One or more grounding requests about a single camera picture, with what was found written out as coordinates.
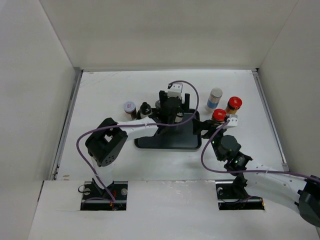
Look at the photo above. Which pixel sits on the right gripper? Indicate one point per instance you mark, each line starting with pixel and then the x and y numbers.
pixel 206 125

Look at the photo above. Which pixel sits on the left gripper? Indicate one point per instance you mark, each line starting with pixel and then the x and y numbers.
pixel 164 97

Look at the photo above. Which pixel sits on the red-cap spice jar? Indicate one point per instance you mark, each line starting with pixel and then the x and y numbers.
pixel 218 116
pixel 233 105

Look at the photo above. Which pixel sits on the black-cap white bottle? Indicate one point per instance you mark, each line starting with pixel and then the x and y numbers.
pixel 144 111

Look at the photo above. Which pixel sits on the silver-cap shaker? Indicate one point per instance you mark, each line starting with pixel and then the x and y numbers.
pixel 179 116
pixel 213 99

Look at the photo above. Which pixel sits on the white-lid brown jar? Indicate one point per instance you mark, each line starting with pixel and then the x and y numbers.
pixel 130 110

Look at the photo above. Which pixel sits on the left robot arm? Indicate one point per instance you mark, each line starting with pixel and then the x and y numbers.
pixel 156 126

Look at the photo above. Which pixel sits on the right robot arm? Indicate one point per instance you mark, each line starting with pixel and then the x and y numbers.
pixel 298 192

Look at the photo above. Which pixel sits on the black plastic tray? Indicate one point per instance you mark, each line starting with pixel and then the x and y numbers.
pixel 175 138

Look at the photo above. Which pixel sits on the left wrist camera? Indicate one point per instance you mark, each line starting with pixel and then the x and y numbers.
pixel 174 90

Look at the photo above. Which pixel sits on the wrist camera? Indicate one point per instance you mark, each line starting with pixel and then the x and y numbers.
pixel 174 90
pixel 231 120

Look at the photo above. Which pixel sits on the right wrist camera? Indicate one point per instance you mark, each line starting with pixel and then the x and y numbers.
pixel 231 120

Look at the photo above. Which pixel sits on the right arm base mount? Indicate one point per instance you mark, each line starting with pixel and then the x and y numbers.
pixel 232 196

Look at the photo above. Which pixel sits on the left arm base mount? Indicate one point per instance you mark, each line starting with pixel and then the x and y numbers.
pixel 95 198

